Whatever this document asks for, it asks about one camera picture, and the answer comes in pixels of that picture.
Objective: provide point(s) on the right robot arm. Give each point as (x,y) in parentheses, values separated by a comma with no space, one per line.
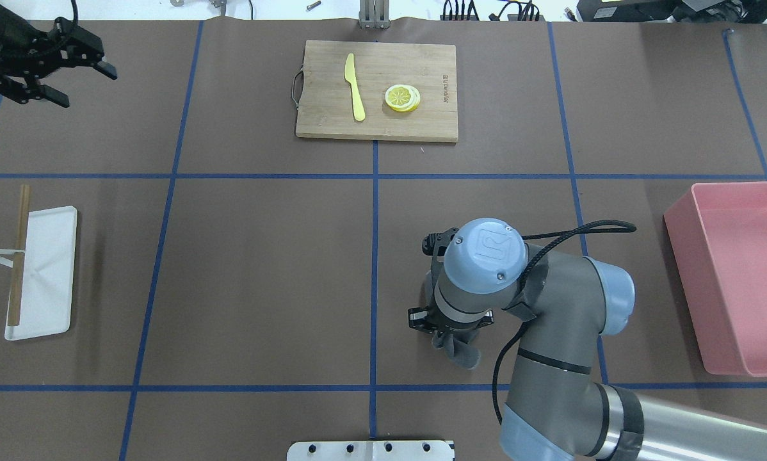
(546,403)

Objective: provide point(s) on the yellow plastic knife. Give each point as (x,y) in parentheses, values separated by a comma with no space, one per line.
(358,109)

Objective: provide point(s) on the yellow lemon slices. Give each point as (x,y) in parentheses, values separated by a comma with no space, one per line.
(402,98)

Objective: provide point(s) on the aluminium frame post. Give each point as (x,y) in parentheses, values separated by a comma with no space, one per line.
(374,14)

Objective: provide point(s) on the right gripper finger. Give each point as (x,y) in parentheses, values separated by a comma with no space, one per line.
(487,319)
(419,320)

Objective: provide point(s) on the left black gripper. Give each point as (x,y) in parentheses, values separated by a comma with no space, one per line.
(13,43)

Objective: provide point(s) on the white rectangular tray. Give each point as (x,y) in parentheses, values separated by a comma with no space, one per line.
(48,278)

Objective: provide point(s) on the pink plastic bin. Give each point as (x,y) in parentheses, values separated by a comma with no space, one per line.
(718,234)

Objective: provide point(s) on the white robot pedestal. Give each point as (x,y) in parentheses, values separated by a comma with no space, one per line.
(372,450)

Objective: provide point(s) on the wooden cutting board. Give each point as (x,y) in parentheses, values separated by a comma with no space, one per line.
(324,105)

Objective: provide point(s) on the grey cloth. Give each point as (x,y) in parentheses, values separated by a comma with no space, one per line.
(453,330)

